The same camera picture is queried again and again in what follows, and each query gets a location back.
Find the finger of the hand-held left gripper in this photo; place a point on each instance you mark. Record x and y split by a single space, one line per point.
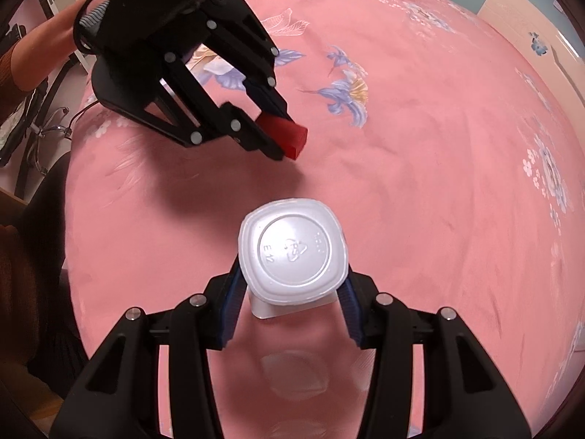
256 139
269 100

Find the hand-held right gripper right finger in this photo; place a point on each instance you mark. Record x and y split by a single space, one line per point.
349 311

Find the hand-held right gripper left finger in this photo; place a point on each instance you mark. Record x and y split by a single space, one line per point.
231 311

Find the red block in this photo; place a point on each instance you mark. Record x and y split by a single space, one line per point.
285 135

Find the white plastic cup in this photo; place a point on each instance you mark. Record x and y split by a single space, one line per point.
292 247

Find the person's left forearm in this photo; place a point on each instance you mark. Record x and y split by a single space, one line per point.
45 41

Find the pink floral quilt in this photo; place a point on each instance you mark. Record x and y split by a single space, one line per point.
411 169

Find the black metal folding chair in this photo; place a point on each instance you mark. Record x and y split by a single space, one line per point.
13 123

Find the person's black trousers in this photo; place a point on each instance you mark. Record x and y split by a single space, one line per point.
50 219

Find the beige flower-print headboard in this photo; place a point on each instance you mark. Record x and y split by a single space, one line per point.
516 13

